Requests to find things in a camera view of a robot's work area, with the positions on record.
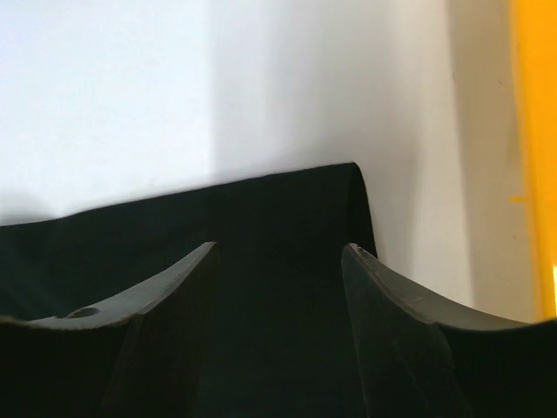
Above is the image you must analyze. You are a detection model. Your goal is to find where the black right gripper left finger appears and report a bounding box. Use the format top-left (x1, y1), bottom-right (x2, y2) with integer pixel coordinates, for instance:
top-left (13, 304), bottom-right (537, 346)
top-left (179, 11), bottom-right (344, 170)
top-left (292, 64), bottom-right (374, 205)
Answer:
top-left (1, 242), bottom-right (218, 417)

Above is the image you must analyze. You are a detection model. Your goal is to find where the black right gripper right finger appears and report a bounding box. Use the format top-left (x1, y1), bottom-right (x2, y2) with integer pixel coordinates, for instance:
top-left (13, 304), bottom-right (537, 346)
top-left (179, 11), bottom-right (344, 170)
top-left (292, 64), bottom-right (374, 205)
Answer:
top-left (341, 244), bottom-right (556, 417)

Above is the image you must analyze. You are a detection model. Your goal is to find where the black t-shirt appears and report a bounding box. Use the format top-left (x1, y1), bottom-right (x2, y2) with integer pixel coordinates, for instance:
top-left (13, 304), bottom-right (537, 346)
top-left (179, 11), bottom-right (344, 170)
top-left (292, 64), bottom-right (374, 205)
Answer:
top-left (1, 163), bottom-right (375, 417)

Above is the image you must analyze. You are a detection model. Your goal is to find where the yellow plastic tray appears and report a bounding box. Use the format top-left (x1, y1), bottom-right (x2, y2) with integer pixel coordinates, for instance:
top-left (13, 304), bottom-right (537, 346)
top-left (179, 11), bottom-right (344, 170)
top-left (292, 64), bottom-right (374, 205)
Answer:
top-left (509, 0), bottom-right (556, 319)

